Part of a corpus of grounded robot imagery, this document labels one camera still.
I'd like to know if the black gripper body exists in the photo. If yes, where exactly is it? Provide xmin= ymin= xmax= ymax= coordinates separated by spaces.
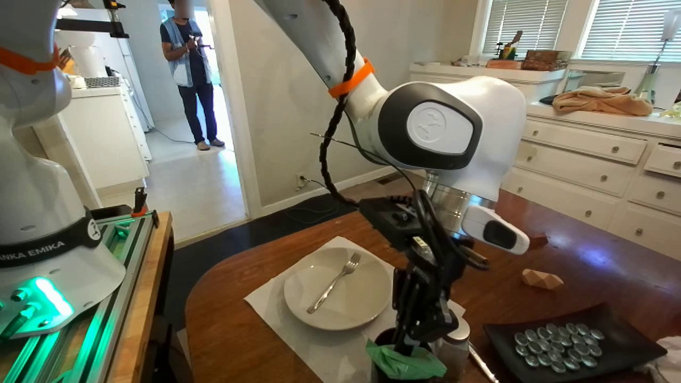
xmin=392 ymin=236 xmax=465 ymax=335

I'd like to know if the green cloth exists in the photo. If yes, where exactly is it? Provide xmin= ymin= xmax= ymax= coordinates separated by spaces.
xmin=365 ymin=340 xmax=446 ymax=380

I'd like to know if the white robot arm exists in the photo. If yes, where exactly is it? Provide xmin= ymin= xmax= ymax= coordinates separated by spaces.
xmin=0 ymin=0 xmax=530 ymax=349

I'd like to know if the silver spoon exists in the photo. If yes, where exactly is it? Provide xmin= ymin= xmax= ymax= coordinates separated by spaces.
xmin=468 ymin=346 xmax=499 ymax=383

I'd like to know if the black mug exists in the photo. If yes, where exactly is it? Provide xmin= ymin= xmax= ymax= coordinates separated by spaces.
xmin=365 ymin=328 xmax=446 ymax=383

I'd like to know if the silver fork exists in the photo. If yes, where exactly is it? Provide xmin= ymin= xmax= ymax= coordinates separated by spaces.
xmin=306 ymin=253 xmax=361 ymax=316

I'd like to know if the white round plate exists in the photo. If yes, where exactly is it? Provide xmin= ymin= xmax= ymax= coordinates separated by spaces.
xmin=282 ymin=245 xmax=392 ymax=330

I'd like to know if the white paper placemat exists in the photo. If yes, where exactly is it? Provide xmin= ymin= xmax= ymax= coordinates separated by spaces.
xmin=246 ymin=236 xmax=463 ymax=383

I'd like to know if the tan crumpled object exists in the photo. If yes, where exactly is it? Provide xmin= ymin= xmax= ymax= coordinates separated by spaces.
xmin=520 ymin=268 xmax=563 ymax=292

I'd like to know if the small wooden block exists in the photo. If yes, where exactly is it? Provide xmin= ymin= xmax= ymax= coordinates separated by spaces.
xmin=530 ymin=234 xmax=549 ymax=250

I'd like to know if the black tray with glass gems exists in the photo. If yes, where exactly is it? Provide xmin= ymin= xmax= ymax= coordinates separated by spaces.
xmin=485 ymin=305 xmax=665 ymax=383

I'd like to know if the white dresser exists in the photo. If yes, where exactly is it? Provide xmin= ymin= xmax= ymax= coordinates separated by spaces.
xmin=501 ymin=104 xmax=681 ymax=259

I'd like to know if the brown cloth on dresser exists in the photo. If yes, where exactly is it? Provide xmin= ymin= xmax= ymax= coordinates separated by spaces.
xmin=551 ymin=88 xmax=652 ymax=118

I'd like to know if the person in blue vest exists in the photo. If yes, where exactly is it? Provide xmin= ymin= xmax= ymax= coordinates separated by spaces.
xmin=160 ymin=0 xmax=224 ymax=152

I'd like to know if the black braided cable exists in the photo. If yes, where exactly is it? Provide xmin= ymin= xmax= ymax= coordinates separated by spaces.
xmin=317 ymin=0 xmax=369 ymax=211

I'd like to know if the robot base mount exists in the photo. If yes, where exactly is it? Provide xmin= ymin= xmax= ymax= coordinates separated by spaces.
xmin=0 ymin=211 xmax=173 ymax=383

